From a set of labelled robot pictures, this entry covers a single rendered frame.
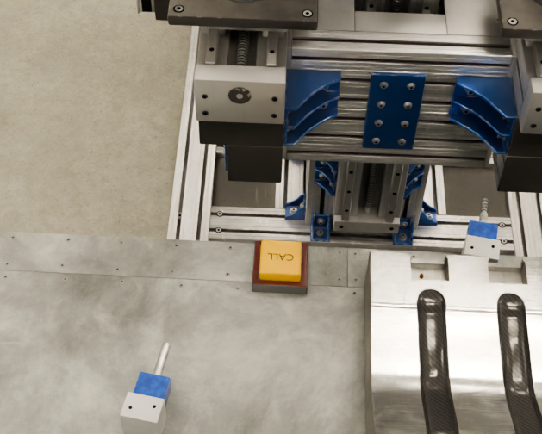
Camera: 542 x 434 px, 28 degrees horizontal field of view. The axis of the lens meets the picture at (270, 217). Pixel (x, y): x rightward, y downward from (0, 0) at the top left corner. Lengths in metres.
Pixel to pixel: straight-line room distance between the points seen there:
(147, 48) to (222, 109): 1.48
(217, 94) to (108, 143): 1.27
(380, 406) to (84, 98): 1.78
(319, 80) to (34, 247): 0.51
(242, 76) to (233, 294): 0.32
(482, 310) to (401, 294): 0.11
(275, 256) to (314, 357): 0.16
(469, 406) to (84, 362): 0.53
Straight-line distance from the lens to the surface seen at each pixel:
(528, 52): 1.71
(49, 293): 1.61
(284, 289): 1.58
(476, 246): 1.60
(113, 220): 2.69
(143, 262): 1.62
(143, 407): 1.44
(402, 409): 1.38
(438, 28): 1.77
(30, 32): 3.19
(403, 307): 1.48
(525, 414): 1.42
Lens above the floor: 2.12
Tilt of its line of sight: 52 degrees down
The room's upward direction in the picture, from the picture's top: 2 degrees clockwise
